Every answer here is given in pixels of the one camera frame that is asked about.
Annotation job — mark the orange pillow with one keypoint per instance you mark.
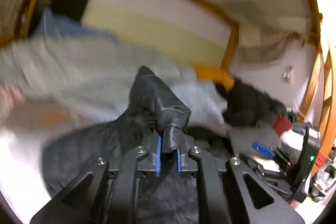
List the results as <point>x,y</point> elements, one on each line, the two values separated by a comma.
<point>218,76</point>

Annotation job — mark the black down puffer jacket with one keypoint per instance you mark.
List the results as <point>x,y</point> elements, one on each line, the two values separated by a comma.
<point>153,109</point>

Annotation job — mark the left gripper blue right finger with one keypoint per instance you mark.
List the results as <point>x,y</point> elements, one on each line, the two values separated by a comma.
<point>229,192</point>

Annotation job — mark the wall hook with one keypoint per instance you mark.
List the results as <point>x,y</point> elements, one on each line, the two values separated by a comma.
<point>286,76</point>

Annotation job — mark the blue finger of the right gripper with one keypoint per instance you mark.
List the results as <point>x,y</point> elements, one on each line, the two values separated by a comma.
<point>263,150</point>

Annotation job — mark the grey-green floral duvet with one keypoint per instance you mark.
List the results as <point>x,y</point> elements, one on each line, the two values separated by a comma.
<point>93,76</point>

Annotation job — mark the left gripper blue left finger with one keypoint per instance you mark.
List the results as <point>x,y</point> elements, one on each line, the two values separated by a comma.
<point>99,193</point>

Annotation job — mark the wooden bunk bed frame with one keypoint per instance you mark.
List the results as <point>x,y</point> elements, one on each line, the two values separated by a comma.
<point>324,62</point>

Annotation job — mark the grey folded garment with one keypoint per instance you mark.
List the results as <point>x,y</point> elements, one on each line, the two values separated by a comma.
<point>242,138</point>

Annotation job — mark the red object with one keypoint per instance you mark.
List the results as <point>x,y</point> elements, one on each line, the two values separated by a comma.
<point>282,125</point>

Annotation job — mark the white printed bed sheet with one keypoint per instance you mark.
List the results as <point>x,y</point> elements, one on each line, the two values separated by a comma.
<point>44,146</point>

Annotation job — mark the blue pillow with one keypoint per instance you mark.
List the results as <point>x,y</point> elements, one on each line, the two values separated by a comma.
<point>52,25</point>

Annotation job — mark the black clothes pile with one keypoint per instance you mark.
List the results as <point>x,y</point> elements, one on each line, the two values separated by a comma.
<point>247,106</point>

